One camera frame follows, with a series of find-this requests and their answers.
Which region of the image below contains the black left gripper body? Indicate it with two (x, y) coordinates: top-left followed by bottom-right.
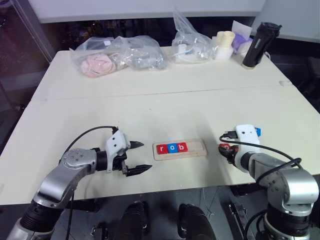
(113, 149), (129, 177)

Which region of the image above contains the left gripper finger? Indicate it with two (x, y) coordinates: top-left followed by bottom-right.
(123, 164), (153, 178)
(129, 140), (145, 150)

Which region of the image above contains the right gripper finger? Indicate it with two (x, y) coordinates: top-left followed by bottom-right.
(219, 149), (234, 164)

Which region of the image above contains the wooden letter tray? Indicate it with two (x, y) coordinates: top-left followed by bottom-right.
(152, 138), (209, 162)

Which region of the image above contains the dark rounded shape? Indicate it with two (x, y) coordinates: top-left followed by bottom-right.
(177, 203), (214, 240)
(116, 200), (149, 240)

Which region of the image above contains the black metal stand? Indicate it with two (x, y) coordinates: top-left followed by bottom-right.
(228, 201), (251, 240)

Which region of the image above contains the small black clamp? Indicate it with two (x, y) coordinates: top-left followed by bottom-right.
(90, 223), (109, 240)

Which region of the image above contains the pink fluffy cloth item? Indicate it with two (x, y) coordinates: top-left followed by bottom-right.
(80, 53), (117, 79)

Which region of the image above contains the large clear plastic bag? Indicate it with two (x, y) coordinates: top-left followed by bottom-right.
(69, 35), (169, 79)

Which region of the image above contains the black drinking bottle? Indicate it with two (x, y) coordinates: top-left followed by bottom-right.
(241, 21), (282, 70)

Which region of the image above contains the purple tissue pack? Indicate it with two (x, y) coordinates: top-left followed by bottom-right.
(231, 20), (254, 54)

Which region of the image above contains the tall clear plastic bag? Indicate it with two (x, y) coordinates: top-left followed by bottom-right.
(171, 8), (216, 65)

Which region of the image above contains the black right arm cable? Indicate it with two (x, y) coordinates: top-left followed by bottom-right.
(219, 130), (304, 186)

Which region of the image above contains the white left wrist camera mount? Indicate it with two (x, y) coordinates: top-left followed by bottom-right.
(104, 130), (132, 174)

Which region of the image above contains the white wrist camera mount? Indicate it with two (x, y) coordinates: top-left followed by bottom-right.
(234, 123), (261, 171)
(104, 130), (132, 174)

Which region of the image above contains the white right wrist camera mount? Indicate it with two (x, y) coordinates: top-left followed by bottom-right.
(234, 123), (261, 171)

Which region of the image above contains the thin white wire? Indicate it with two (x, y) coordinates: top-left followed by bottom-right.
(201, 188), (216, 220)

